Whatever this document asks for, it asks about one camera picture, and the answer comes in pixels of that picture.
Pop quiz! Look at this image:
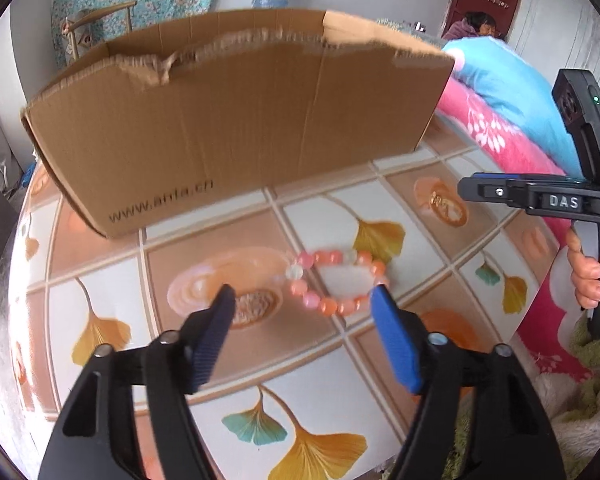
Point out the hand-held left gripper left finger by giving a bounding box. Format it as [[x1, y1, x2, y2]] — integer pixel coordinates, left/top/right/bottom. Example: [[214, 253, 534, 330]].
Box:
[[37, 284, 237, 480]]

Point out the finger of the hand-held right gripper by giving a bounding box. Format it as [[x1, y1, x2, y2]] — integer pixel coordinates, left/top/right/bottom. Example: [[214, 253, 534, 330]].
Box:
[[457, 177, 600, 219], [472, 172, 600, 191]]

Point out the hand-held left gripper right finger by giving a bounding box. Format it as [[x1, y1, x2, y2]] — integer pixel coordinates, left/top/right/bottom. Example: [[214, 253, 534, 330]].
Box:
[[370, 285, 567, 480]]

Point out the pink orange bead bracelet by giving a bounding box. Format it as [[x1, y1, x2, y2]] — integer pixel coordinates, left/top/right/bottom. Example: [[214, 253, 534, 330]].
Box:
[[285, 249, 391, 317]]

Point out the brown cardboard box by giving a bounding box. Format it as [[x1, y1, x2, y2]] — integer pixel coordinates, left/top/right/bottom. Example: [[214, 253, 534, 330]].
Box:
[[21, 8, 456, 240]]

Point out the person's right hand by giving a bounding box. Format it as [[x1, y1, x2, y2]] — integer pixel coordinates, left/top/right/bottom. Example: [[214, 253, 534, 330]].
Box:
[[565, 227, 600, 311]]

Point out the pink floral blanket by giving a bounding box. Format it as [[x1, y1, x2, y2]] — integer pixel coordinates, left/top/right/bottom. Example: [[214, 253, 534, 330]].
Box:
[[432, 75, 581, 396]]

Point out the light blue pillow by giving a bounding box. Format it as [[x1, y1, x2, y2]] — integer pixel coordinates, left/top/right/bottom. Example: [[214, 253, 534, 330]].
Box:
[[440, 37, 581, 173]]

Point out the green fleece garment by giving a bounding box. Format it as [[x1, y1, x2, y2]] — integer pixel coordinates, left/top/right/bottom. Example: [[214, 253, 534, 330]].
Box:
[[450, 400, 482, 480]]

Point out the grey shaggy cloth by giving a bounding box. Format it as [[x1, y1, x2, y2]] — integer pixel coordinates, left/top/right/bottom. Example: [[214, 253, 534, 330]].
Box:
[[377, 17, 443, 46]]

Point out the wooden chair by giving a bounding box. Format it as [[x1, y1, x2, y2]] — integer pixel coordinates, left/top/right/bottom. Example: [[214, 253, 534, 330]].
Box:
[[60, 1, 137, 68]]

